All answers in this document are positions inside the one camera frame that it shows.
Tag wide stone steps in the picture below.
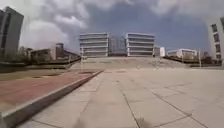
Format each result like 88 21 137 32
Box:
69 56 190 71

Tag wide glass-fronted building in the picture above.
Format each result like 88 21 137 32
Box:
78 31 157 58

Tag thin pale pole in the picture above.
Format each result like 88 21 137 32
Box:
198 47 202 68
80 46 85 65

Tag pale concrete slab plaza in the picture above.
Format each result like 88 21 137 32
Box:
16 66 224 128

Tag small white building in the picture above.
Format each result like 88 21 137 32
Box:
153 45 166 58

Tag low brown building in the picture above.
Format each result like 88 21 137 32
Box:
29 42 80 62

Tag low white building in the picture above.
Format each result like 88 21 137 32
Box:
166 48 199 60

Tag dark low hedge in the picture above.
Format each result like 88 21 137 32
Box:
0 57 82 74

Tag grey stone kerb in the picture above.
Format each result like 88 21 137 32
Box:
0 69 105 128

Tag reddish brick strip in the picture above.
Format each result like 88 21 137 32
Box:
0 70 101 113

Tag dry grass field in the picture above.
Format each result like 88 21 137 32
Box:
0 67 82 82

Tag large grey building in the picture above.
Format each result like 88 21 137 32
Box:
0 5 25 62

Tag pale grid-windowed building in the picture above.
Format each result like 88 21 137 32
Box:
207 17 224 68

